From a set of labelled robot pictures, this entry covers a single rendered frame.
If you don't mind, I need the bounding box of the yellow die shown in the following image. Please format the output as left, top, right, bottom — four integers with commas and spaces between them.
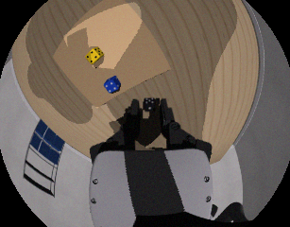
85, 47, 104, 64

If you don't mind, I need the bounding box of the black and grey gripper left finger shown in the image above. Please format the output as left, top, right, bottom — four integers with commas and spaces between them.
90, 99, 141, 163

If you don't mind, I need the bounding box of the blue die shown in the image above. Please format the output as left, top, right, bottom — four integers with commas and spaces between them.
104, 76, 121, 93

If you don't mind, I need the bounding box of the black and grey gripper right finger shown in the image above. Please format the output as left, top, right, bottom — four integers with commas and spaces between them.
160, 98, 212, 162

